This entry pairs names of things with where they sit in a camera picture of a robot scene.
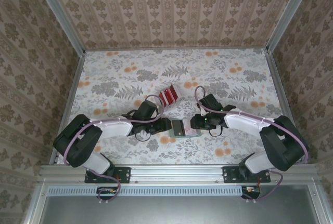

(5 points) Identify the pale green card holder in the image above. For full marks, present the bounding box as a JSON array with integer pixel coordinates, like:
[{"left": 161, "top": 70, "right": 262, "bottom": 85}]
[{"left": 169, "top": 119, "right": 203, "bottom": 139}]

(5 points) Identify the pink blossom credit card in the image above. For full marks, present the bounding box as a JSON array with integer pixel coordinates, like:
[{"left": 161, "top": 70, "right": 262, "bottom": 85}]
[{"left": 184, "top": 120, "right": 196, "bottom": 136}]

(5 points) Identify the dark grey credit card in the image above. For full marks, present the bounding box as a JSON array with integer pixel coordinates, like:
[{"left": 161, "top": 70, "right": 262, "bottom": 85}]
[{"left": 171, "top": 120, "right": 185, "bottom": 136}]

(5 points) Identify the black connector board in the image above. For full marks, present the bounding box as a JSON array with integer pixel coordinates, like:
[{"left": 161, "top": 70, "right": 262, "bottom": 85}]
[
  {"left": 241, "top": 186, "right": 261, "bottom": 200},
  {"left": 96, "top": 186, "right": 118, "bottom": 200}
]

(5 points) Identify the grey metal panel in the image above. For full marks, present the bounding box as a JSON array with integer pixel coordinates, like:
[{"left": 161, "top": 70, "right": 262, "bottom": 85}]
[{"left": 41, "top": 185, "right": 321, "bottom": 224}]

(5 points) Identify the thin black right cable loop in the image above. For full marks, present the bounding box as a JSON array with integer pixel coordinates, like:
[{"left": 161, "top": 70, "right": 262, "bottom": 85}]
[{"left": 208, "top": 125, "right": 222, "bottom": 138}]

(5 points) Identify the thin black cable loop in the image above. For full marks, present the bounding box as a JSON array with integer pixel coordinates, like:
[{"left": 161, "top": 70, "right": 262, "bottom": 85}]
[
  {"left": 135, "top": 131, "right": 152, "bottom": 142},
  {"left": 208, "top": 125, "right": 222, "bottom": 138}
]

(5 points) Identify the thin black left cable loop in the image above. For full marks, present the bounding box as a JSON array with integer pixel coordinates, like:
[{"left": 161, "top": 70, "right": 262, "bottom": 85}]
[{"left": 135, "top": 131, "right": 152, "bottom": 142}]

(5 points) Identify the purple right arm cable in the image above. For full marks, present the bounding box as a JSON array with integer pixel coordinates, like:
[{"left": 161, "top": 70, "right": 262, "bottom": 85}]
[{"left": 194, "top": 85, "right": 310, "bottom": 201}]

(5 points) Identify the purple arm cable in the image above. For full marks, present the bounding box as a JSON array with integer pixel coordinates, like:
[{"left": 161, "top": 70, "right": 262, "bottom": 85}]
[
  {"left": 63, "top": 94, "right": 165, "bottom": 205},
  {"left": 194, "top": 85, "right": 310, "bottom": 201}
]

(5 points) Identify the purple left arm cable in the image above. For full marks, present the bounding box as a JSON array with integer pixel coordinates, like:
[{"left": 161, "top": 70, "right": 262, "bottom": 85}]
[{"left": 63, "top": 94, "right": 165, "bottom": 205}]

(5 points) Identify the aluminium mounting rail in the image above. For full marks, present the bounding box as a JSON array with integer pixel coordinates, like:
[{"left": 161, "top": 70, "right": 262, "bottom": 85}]
[{"left": 39, "top": 164, "right": 319, "bottom": 186}]

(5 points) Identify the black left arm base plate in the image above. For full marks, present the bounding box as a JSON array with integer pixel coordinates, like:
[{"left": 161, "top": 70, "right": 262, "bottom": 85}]
[{"left": 84, "top": 166, "right": 131, "bottom": 184}]

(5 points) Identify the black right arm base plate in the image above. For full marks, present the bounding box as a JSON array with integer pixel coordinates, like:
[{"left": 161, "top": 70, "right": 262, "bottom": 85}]
[{"left": 223, "top": 166, "right": 271, "bottom": 184}]

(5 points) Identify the white slotted cable duct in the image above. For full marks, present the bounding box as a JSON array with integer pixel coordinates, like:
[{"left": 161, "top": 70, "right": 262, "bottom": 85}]
[{"left": 48, "top": 185, "right": 244, "bottom": 196}]

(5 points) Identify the aluminium side rail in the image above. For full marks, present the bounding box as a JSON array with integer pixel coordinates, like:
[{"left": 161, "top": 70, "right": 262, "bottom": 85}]
[
  {"left": 50, "top": 51, "right": 86, "bottom": 166},
  {"left": 266, "top": 49, "right": 295, "bottom": 121}
]

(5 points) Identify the aluminium frame post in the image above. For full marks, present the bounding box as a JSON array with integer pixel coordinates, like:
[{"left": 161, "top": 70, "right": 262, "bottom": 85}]
[
  {"left": 266, "top": 0, "right": 319, "bottom": 53},
  {"left": 30, "top": 0, "right": 86, "bottom": 55}
]

